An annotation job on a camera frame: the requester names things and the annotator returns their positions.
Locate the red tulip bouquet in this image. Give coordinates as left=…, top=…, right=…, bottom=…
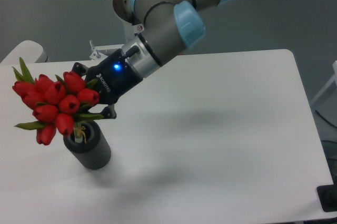
left=12, top=58, right=104, bottom=146

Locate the black floor cable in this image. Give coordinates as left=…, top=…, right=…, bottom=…
left=315, top=110, right=337, bottom=125

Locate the white metal base bracket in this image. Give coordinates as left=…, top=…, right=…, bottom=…
left=89, top=40, right=123, bottom=60

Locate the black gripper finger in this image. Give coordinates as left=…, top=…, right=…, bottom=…
left=88, top=104, right=117, bottom=119
left=71, top=62, right=88, bottom=77

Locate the dark grey ribbed vase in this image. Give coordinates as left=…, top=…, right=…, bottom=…
left=63, top=121, right=111, bottom=170

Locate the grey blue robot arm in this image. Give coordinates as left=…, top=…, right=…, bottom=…
left=73, top=0, right=231, bottom=119

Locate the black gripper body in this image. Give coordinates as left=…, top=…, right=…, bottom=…
left=86, top=48, right=142, bottom=105

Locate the white frame at right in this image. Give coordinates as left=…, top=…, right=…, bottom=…
left=310, top=61, right=336, bottom=110

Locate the black device at table edge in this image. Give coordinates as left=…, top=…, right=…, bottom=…
left=316, top=185, right=336, bottom=212

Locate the white rounded chair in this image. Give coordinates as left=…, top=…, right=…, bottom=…
left=1, top=40, right=49, bottom=65

